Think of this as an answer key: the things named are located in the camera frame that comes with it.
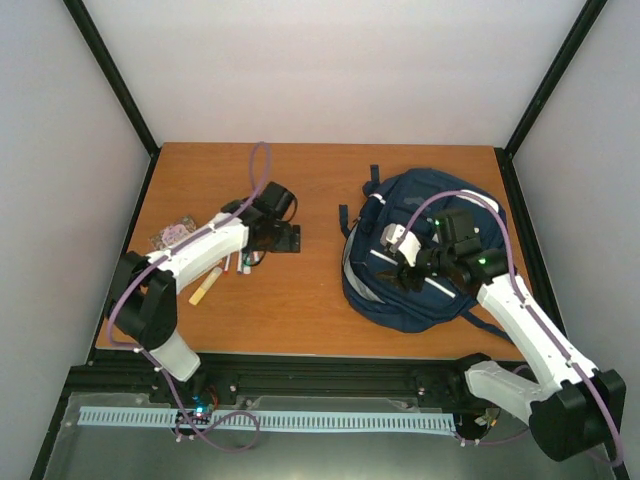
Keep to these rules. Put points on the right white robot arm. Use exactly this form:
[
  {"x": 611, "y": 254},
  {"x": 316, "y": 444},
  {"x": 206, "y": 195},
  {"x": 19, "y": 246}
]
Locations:
[{"x": 570, "y": 406}]

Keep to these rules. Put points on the yellow highlighter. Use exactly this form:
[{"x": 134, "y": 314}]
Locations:
[{"x": 206, "y": 285}]

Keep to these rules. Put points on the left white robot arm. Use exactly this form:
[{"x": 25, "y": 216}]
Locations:
[{"x": 142, "y": 301}]

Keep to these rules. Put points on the left black frame post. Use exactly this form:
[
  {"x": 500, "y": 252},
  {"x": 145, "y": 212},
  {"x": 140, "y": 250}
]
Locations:
[{"x": 100, "y": 52}]

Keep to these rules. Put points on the black aluminium frame base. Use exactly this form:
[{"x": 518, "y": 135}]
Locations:
[{"x": 289, "y": 330}]

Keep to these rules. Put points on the light blue slotted cable duct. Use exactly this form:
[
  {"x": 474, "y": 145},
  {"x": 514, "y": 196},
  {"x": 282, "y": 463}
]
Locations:
[{"x": 271, "y": 421}]

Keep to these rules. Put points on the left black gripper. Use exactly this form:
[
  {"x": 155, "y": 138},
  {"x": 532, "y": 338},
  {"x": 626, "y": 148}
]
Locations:
[{"x": 284, "y": 244}]

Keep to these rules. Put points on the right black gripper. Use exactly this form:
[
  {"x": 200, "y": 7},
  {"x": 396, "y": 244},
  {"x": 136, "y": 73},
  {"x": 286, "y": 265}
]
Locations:
[{"x": 405, "y": 274}]

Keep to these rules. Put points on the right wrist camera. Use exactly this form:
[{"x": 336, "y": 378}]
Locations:
[{"x": 397, "y": 239}]

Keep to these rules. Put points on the pink illustrated paperback book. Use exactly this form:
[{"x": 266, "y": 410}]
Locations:
[{"x": 173, "y": 233}]

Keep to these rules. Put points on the right black frame post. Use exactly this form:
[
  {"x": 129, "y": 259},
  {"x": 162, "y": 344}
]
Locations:
[{"x": 563, "y": 58}]

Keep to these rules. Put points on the black frame post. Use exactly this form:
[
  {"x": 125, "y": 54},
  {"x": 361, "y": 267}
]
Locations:
[
  {"x": 100, "y": 52},
  {"x": 563, "y": 58}
]

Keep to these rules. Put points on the purple capped marker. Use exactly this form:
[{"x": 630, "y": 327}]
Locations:
[{"x": 243, "y": 264}]

